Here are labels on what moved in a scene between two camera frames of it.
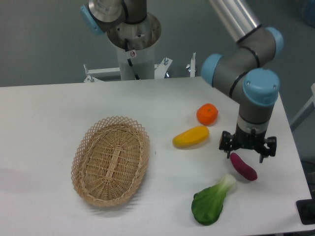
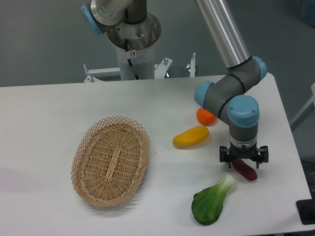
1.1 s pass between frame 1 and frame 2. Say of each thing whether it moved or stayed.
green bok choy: stayed
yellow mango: stayed
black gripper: moved
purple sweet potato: stayed
